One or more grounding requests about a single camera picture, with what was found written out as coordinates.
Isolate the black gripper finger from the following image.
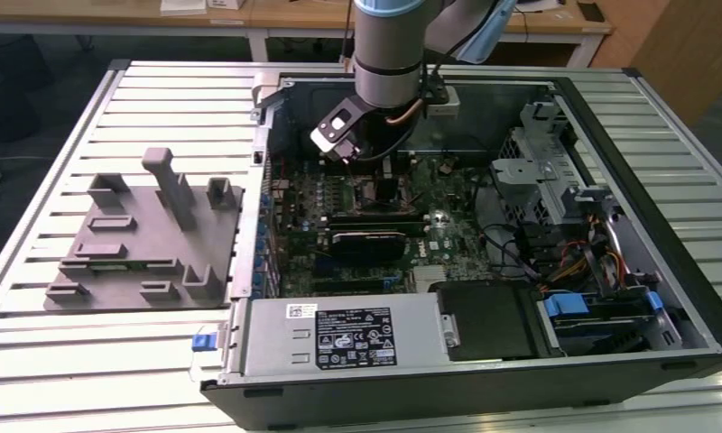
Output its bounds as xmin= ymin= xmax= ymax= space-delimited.
xmin=375 ymin=175 xmax=403 ymax=205

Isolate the black graphics card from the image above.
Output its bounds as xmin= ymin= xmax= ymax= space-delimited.
xmin=327 ymin=230 xmax=408 ymax=263

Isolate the green motherboard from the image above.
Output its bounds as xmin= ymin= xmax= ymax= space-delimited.
xmin=262 ymin=152 xmax=519 ymax=299

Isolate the silver chipset heatsink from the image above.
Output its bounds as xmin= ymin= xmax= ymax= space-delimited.
xmin=412 ymin=265 xmax=452 ymax=288

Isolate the silver metal drive cage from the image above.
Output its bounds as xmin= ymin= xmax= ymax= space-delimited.
xmin=489 ymin=101 xmax=584 ymax=226

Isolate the black expansion slot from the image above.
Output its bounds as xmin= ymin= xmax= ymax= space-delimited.
xmin=310 ymin=280 xmax=385 ymax=293

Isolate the black plastic shroud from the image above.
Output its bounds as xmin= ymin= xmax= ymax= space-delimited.
xmin=429 ymin=279 xmax=546 ymax=362

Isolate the silver power supply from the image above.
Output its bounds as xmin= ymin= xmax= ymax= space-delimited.
xmin=218 ymin=295 xmax=444 ymax=378

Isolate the hard disk in blue carrier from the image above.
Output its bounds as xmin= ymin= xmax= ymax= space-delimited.
xmin=540 ymin=291 xmax=667 ymax=357

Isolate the grey parts rack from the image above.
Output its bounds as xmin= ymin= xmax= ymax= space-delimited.
xmin=43 ymin=146 xmax=245 ymax=313

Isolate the black phone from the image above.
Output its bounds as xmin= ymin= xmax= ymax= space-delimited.
xmin=576 ymin=1 xmax=606 ymax=23

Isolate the white cardboard box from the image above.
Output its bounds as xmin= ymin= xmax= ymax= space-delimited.
xmin=158 ymin=0 xmax=209 ymax=15

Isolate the black PC case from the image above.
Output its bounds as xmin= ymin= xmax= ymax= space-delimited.
xmin=198 ymin=67 xmax=722 ymax=432

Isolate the green RAM stick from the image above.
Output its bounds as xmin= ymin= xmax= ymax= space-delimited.
xmin=87 ymin=261 xmax=157 ymax=273

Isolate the wooden cabinet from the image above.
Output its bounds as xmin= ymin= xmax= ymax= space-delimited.
xmin=592 ymin=0 xmax=722 ymax=132

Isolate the wooden desk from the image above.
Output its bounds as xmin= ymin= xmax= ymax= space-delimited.
xmin=0 ymin=0 xmax=615 ymax=69

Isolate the black office chair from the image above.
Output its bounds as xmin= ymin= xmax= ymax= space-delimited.
xmin=0 ymin=33 xmax=54 ymax=143

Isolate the braided cable brass end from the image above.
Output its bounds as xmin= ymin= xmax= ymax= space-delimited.
xmin=384 ymin=97 xmax=427 ymax=128

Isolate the thin black cable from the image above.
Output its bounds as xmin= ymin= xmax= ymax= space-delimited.
xmin=357 ymin=107 xmax=425 ymax=162

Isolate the white box camera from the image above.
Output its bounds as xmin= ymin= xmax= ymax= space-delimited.
xmin=424 ymin=85 xmax=461 ymax=119

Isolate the white camera on black bracket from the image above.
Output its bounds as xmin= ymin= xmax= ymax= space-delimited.
xmin=309 ymin=97 xmax=369 ymax=162

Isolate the yellow wire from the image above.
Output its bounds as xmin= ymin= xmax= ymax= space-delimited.
xmin=542 ymin=260 xmax=586 ymax=284

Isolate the orange wire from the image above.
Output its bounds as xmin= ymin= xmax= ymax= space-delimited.
xmin=600 ymin=252 xmax=631 ymax=284

